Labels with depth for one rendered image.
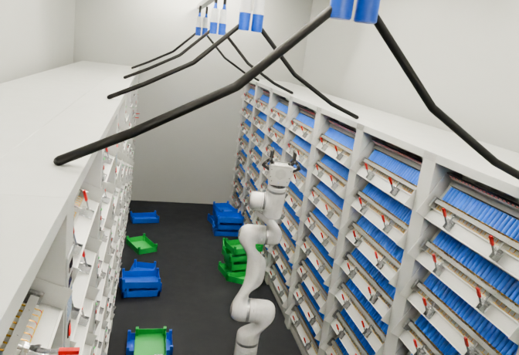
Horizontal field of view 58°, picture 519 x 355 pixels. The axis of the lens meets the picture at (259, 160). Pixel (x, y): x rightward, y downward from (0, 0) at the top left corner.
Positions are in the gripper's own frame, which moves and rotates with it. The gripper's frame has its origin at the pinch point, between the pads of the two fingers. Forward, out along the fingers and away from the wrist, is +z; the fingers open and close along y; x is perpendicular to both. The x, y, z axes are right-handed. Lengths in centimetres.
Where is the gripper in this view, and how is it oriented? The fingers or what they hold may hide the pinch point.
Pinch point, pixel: (283, 151)
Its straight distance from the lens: 198.1
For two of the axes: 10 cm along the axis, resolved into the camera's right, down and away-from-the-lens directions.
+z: 1.5, -9.0, -4.0
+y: -9.9, -1.2, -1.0
